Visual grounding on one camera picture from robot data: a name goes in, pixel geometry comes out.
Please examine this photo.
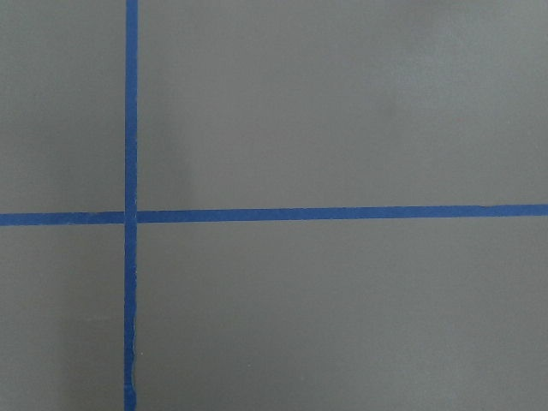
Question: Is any brown paper table cover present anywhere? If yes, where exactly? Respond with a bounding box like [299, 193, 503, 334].
[1, 1, 547, 410]

